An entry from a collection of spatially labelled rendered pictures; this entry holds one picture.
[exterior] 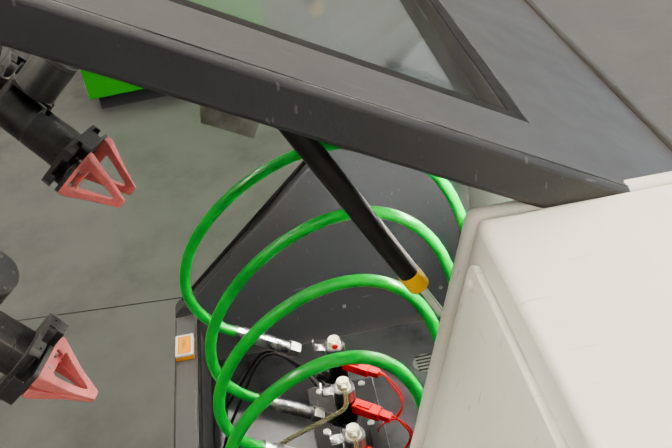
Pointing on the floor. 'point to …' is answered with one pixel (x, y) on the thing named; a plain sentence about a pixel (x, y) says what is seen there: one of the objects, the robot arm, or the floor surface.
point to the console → (557, 327)
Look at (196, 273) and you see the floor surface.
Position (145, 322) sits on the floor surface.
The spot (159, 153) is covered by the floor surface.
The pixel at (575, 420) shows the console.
